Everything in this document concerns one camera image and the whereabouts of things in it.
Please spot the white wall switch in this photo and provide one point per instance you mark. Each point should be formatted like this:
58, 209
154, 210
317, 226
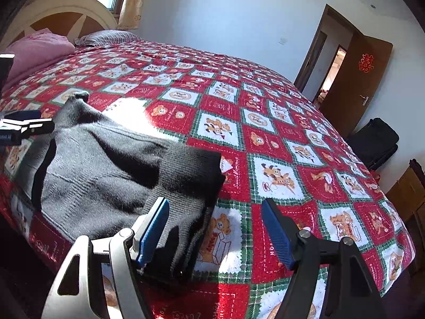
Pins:
282, 41

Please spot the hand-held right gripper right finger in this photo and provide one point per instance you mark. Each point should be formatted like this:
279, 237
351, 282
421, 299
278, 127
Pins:
277, 232

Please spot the pink folded quilt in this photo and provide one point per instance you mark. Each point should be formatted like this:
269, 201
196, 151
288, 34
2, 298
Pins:
40, 50

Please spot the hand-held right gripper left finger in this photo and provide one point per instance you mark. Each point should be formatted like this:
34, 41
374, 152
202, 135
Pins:
152, 232

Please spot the red paper door decoration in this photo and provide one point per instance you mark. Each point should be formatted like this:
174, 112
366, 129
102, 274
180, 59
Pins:
365, 62

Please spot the brown door frame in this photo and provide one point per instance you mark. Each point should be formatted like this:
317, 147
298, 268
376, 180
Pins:
312, 50

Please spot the beige patterned curtain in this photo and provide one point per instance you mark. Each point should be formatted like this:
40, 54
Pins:
132, 3

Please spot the dark grey pants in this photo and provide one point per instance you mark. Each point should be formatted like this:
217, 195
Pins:
99, 172

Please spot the red checkered printed blanket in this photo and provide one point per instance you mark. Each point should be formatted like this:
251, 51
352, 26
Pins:
265, 133

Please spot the black bag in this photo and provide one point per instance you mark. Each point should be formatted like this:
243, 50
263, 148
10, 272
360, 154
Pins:
373, 141

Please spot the cream wooden headboard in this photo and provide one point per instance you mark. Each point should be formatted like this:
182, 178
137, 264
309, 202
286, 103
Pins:
93, 4

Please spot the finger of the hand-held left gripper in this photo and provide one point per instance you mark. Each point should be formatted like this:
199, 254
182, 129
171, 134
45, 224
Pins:
23, 115
41, 127

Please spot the wooden cabinet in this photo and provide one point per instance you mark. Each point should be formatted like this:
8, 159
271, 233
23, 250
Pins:
406, 189

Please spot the brown wooden door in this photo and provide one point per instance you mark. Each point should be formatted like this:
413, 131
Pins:
352, 103

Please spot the striped grey pillow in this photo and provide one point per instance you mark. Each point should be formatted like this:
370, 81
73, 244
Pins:
106, 36

